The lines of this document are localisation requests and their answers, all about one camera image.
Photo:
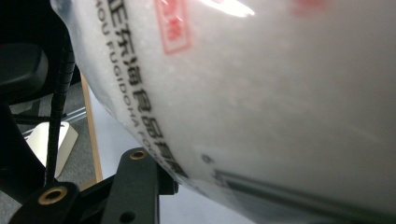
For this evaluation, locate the aluminium profile bar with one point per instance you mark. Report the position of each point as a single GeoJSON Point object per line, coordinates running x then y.
{"type": "Point", "coordinates": [76, 114]}

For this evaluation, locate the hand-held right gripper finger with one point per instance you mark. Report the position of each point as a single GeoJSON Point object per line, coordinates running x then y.
{"type": "Point", "coordinates": [134, 193]}

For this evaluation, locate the white plastic bag red print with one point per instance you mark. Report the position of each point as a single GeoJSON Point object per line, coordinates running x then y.
{"type": "Point", "coordinates": [264, 109]}

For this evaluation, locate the white stand base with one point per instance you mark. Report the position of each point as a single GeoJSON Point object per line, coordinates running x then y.
{"type": "Point", "coordinates": [67, 140]}

